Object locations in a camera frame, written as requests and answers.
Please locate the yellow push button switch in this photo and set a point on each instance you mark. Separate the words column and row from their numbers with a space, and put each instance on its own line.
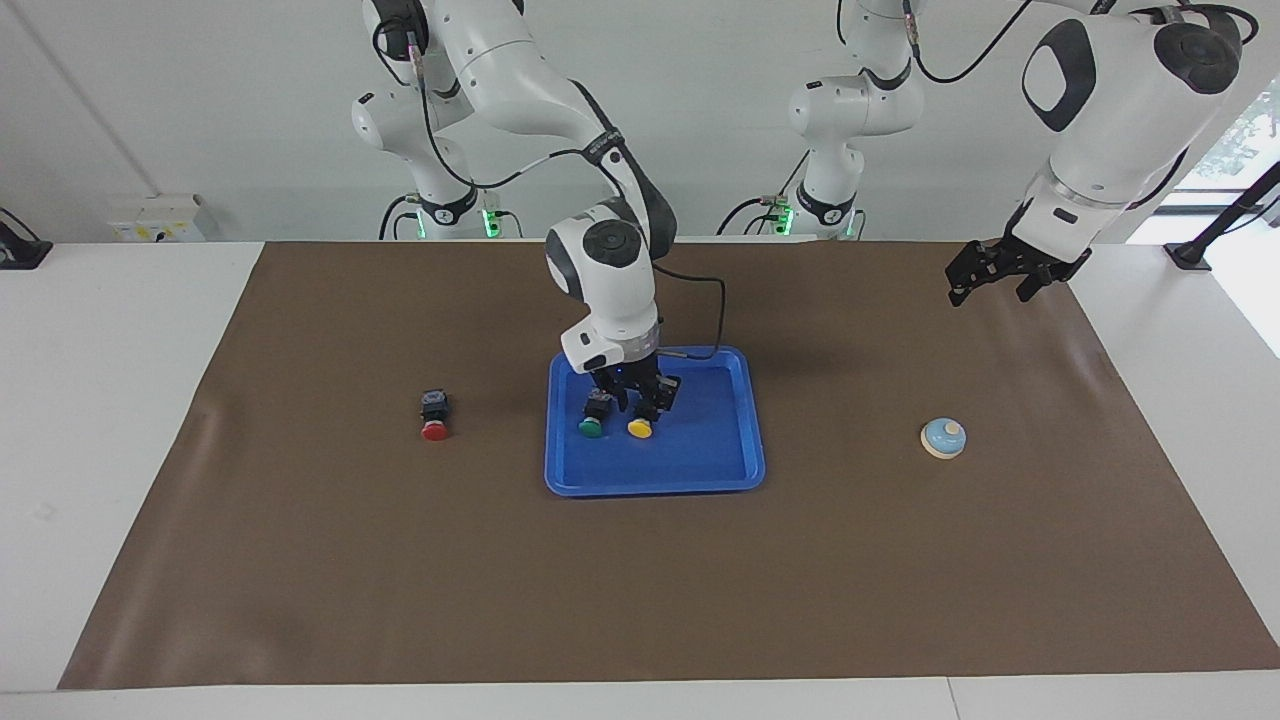
column 641, row 425

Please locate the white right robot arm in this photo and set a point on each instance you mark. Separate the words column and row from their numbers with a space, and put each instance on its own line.
column 610, row 280

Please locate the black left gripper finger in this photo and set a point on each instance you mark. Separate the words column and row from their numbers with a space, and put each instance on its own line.
column 975, row 278
column 985, row 254

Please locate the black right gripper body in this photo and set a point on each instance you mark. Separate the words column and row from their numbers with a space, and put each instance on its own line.
column 630, row 375

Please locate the blue plastic tray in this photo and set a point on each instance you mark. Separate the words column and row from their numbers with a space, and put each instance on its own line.
column 700, row 450

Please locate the green push button switch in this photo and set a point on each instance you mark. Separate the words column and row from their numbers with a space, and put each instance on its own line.
column 592, row 422

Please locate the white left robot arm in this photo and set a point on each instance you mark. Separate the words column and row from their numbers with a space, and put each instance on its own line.
column 1100, row 130

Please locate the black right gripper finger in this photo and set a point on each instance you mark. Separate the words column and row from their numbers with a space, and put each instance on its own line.
column 668, row 392
column 621, row 397

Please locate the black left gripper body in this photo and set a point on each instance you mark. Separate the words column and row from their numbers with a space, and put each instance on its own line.
column 1040, row 255

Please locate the black camera stand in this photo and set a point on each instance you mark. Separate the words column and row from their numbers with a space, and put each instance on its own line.
column 1215, row 225

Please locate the red push button switch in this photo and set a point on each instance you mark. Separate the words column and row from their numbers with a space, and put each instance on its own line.
column 435, row 415

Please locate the white wall socket box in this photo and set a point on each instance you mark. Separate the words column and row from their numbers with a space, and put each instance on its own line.
column 155, row 220

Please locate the light blue desk bell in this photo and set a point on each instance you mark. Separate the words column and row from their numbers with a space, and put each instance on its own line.
column 943, row 438

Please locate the brown table mat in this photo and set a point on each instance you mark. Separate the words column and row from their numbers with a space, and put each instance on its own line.
column 400, row 580

